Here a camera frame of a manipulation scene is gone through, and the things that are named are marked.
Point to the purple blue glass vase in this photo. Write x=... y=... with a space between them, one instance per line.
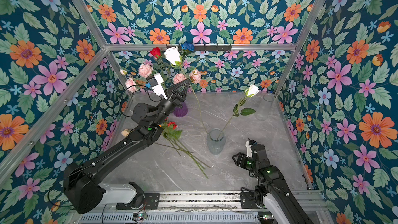
x=181 y=111

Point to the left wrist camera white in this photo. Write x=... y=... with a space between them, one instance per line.
x=155 y=81

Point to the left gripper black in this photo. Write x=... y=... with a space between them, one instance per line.
x=175 y=97

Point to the red rose stem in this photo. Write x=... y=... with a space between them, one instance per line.
x=157 y=55
x=172 y=134

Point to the white rose stem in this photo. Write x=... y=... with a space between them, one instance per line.
x=173 y=55

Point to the aluminium frame post left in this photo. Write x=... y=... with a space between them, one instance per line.
x=103 y=45

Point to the aluminium frame post right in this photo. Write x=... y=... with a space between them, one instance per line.
x=313 y=15

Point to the pink carnation spray stem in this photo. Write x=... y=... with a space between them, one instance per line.
x=136 y=84

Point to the clear glass vase far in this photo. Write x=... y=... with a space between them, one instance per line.
x=265 y=107

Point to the aluminium frame post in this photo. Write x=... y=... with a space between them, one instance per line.
x=103 y=45
x=313 y=15

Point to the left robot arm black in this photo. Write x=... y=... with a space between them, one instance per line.
x=83 y=184

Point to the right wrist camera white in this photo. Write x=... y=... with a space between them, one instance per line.
x=249 y=145

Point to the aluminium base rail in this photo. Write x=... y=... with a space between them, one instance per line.
x=213 y=207

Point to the aluminium back crossbar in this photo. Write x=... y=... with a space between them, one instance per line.
x=148 y=47

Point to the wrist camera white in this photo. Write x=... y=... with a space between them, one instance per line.
x=249 y=145
x=155 y=81

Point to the cream peach rose stem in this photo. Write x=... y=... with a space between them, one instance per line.
x=125 y=133

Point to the blue rose stem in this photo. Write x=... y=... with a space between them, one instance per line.
x=187 y=48

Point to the red rose stem lying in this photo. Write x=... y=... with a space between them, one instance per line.
x=172 y=134

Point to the clear ribbed glass vase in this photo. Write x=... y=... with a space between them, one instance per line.
x=216 y=140

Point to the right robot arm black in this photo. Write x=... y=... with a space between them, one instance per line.
x=272 y=192

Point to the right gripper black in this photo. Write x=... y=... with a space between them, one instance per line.
x=241 y=158

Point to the black hook rack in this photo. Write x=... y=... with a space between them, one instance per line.
x=205 y=47

